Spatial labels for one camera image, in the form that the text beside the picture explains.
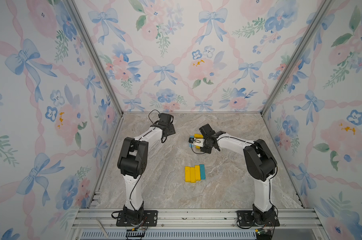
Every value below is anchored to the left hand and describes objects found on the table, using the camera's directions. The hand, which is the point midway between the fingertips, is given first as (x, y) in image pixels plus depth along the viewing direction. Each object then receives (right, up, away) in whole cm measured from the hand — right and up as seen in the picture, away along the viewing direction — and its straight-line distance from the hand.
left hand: (170, 129), depth 102 cm
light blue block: (+14, -10, -11) cm, 20 cm away
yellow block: (+19, -12, -2) cm, 22 cm away
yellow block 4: (+17, -26, -13) cm, 34 cm away
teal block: (+21, -27, -14) cm, 37 cm away
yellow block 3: (+14, -27, -14) cm, 34 cm away
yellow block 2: (+12, -26, -14) cm, 32 cm away
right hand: (+24, -10, -1) cm, 25 cm away
